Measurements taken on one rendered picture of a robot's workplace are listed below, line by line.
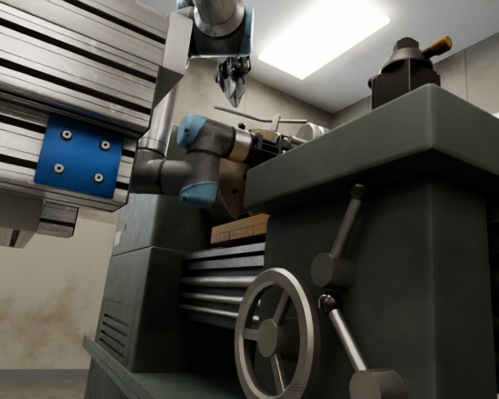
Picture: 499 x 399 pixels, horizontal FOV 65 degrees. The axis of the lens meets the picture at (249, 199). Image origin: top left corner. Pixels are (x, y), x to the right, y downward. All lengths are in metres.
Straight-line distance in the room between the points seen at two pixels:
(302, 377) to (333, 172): 0.20
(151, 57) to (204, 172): 0.31
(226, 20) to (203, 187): 0.37
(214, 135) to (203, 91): 3.65
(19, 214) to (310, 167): 0.38
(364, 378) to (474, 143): 0.21
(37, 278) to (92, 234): 0.54
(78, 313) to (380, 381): 3.41
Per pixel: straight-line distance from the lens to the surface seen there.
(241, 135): 0.86
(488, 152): 0.39
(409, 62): 0.66
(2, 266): 3.61
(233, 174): 1.06
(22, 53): 0.51
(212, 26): 0.94
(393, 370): 0.37
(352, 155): 0.38
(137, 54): 0.55
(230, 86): 1.25
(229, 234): 0.84
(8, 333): 3.64
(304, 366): 0.40
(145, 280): 1.10
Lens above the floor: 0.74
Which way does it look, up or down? 15 degrees up
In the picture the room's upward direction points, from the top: 6 degrees clockwise
